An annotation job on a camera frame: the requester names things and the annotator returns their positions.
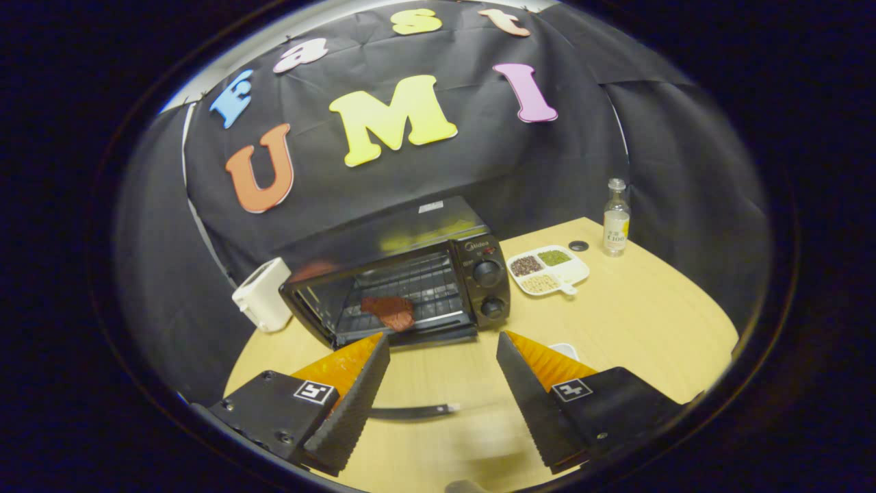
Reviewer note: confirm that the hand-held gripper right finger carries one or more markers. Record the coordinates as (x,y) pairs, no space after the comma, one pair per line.
(534,404)

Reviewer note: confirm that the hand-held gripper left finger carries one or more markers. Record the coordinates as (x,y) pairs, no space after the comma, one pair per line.
(352,404)

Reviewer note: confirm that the brown meat slice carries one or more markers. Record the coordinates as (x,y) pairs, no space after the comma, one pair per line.
(391,311)

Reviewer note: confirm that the black toaster oven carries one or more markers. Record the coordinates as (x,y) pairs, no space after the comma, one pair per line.
(479,274)

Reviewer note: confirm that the white bread toaster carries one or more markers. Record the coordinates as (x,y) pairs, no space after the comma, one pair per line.
(263,298)

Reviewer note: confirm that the white rectangular plate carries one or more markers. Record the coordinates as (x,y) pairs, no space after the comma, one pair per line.
(567,351)

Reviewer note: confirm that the white divided dish of beans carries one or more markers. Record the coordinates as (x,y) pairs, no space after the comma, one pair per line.
(571,272)

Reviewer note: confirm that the black bottle cap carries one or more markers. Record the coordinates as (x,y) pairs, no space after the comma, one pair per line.
(578,246)

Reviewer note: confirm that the clear glass bottle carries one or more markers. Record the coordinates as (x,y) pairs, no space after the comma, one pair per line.
(616,229)

